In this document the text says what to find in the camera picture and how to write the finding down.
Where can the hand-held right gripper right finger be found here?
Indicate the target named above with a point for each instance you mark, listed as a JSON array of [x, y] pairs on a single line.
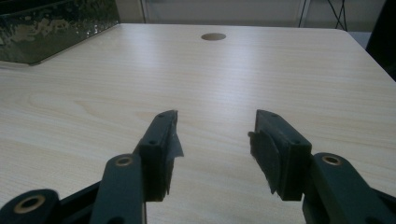
[[286, 155]]

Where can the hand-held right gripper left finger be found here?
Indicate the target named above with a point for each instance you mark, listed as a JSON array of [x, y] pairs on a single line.
[[157, 155]]

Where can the dark glossy tray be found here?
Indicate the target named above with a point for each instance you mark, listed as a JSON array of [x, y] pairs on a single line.
[[53, 29]]

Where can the dark chair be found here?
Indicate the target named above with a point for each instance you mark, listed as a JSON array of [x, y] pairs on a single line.
[[383, 37]]

